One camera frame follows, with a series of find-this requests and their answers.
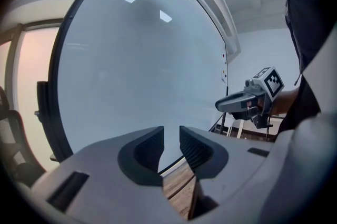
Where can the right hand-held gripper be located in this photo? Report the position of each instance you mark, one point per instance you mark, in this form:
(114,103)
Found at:
(271,81)

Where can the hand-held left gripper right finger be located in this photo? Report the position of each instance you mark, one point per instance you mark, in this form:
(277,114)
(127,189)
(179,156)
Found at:
(231,165)

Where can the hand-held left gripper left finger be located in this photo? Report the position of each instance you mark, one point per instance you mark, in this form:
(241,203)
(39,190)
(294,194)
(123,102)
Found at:
(105,165)

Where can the person's right forearm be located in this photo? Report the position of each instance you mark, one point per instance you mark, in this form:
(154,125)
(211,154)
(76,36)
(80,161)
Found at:
(284,100)

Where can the person's right hand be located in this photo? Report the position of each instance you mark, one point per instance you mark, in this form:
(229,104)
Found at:
(261,103)

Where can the white table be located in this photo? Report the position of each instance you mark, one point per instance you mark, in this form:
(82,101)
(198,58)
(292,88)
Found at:
(246,129)

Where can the black metal stand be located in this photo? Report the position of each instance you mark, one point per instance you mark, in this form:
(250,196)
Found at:
(220,124)

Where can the black mesh office chair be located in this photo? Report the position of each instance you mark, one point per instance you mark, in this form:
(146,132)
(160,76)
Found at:
(13,144)

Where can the large black-framed whiteboard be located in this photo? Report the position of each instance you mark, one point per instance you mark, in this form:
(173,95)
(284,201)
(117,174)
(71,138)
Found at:
(142,65)

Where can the window with dark frame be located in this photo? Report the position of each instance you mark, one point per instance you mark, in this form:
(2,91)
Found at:
(29,81)

